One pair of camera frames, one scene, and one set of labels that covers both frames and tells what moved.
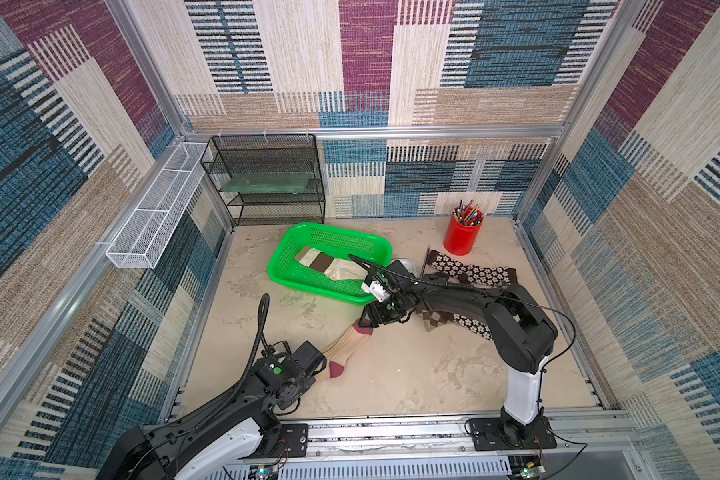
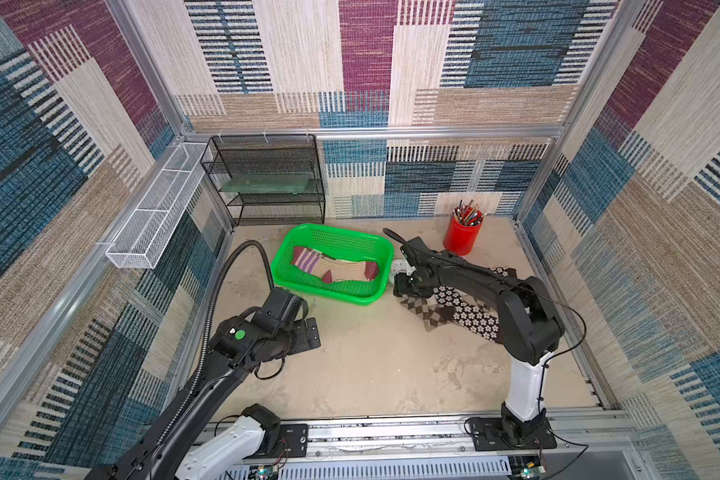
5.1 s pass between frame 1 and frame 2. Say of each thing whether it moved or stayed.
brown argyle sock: stayed
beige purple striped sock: moved
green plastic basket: stayed
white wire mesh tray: stayed
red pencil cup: stayed
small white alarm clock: stayed
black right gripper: moved
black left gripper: moved
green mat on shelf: stayed
